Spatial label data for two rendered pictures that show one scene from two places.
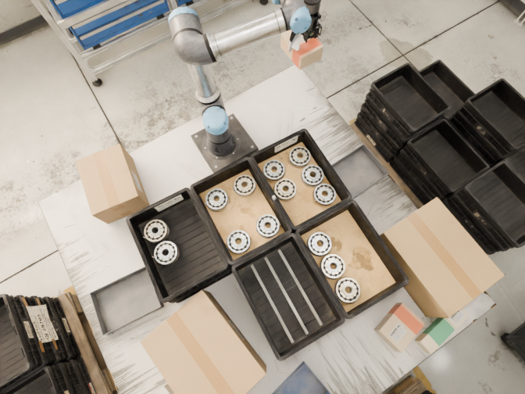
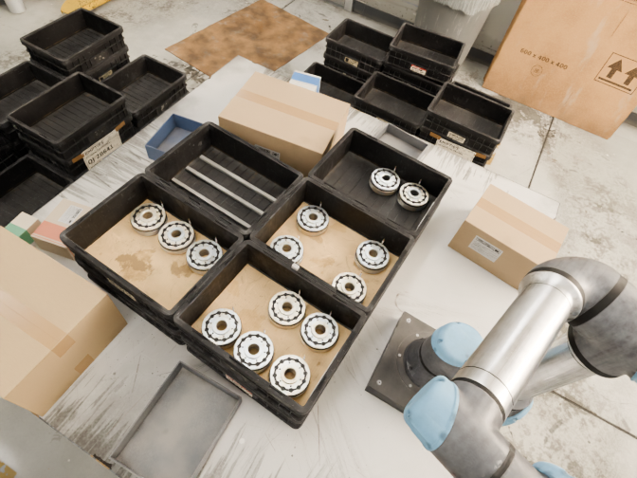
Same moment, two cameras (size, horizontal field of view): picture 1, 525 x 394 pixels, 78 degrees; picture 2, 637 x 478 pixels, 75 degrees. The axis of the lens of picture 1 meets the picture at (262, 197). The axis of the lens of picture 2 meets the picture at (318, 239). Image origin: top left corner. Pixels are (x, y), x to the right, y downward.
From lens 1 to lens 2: 1.05 m
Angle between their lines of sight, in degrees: 50
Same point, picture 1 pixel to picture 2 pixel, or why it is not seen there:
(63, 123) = not seen: outside the picture
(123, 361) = (356, 120)
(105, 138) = (603, 401)
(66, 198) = not seen: hidden behind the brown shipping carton
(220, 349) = (272, 119)
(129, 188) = (482, 224)
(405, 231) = (67, 310)
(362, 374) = (111, 180)
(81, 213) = not seen: hidden behind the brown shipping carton
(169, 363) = (314, 99)
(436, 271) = (12, 270)
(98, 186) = (516, 211)
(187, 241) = (373, 203)
